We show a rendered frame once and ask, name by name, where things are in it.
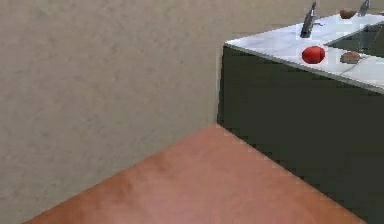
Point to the brown potato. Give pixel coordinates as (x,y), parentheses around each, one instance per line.
(347,13)
(350,57)

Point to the dark green kitchen counter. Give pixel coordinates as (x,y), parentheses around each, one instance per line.
(300,126)

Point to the grey metal faucet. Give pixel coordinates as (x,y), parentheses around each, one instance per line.
(364,8)
(308,23)

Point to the dark sink basin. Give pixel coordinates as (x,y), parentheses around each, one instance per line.
(361,41)

